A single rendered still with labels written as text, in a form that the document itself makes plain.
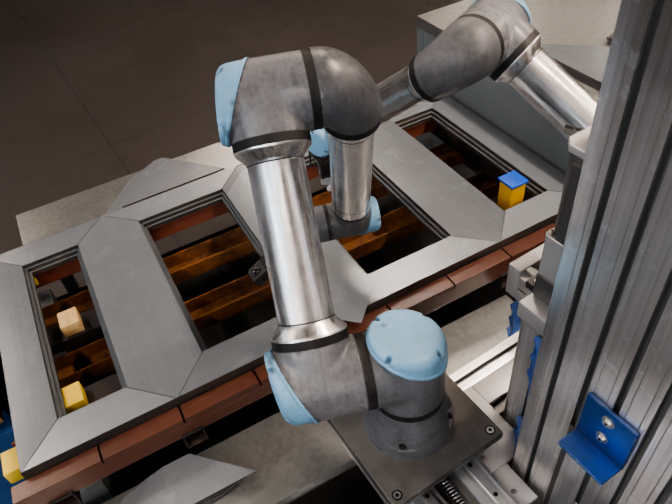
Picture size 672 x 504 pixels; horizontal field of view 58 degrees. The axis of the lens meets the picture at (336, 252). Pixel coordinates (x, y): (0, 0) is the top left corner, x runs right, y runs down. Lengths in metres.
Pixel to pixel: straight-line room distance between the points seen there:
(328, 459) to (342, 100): 0.86
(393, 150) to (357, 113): 1.06
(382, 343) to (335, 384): 0.09
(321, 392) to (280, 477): 0.60
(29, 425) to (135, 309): 0.35
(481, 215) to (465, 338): 0.34
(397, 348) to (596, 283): 0.29
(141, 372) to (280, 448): 0.36
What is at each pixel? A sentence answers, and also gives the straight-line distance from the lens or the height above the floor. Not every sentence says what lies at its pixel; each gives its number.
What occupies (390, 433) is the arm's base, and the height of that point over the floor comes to 1.09.
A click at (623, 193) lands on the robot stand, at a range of 0.65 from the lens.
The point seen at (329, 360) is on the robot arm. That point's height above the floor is 1.27.
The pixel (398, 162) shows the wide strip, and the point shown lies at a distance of 1.91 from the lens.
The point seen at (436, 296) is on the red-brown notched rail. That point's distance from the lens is 1.54.
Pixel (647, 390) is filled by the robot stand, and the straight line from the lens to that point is 0.78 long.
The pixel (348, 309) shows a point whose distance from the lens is 1.47.
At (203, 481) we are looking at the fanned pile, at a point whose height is 0.72.
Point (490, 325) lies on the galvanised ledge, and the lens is 1.67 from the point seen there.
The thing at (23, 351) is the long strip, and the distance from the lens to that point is 1.66.
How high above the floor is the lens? 1.96
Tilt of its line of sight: 44 degrees down
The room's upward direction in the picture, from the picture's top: 7 degrees counter-clockwise
